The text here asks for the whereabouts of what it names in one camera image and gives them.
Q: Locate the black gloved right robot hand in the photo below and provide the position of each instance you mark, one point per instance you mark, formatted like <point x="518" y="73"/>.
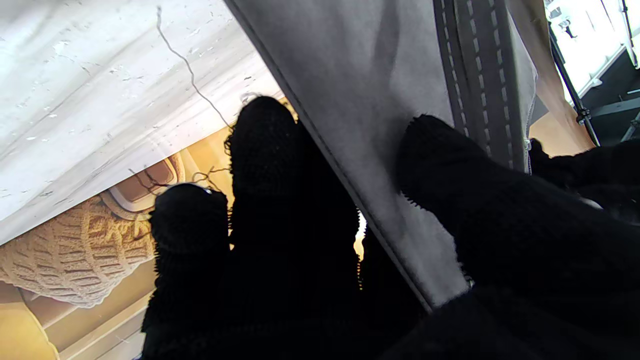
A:
<point x="500" y="250"/>

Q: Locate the grey suede zipper pouch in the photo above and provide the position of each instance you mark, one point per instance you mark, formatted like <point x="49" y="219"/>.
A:
<point x="400" y="125"/>

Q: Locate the black metal stand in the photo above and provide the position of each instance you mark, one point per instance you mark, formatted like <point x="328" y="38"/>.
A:
<point x="575" y="80"/>

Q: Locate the cream knitted cushion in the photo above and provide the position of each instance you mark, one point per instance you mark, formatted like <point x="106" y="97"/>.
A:
<point x="75" y="255"/>

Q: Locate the beige sofa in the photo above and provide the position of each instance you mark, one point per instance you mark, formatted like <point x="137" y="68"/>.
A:
<point x="145" y="185"/>

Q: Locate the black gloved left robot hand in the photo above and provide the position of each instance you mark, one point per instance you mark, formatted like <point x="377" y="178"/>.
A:
<point x="590" y="170"/>

